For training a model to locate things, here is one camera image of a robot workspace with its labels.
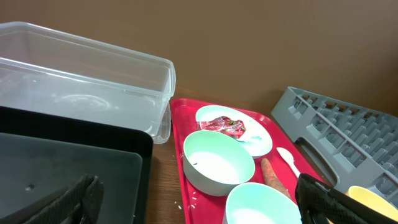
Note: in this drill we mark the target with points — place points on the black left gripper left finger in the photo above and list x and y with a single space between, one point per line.
81 203

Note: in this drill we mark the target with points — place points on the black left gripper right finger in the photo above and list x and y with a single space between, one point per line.
319 203

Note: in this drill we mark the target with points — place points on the yellow plastic cup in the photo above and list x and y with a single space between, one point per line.
373 201

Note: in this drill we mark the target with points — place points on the orange carrot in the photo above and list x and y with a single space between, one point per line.
271 179

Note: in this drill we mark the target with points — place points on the light blue bowl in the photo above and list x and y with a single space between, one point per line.
253 203

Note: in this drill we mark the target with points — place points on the light blue plate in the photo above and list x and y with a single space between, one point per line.
256 140

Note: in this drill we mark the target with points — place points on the mint green bowl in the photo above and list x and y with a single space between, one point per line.
215 163

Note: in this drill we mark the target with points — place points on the red snack wrapper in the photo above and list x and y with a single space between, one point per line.
224 125

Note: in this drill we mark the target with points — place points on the grey dishwasher rack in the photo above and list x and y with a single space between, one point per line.
351 144

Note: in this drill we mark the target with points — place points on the white plastic spoon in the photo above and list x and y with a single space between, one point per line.
289 159

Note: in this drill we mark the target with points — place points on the black plastic tray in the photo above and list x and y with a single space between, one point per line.
41 155

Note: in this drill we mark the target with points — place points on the clear plastic bin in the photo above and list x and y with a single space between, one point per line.
58 73

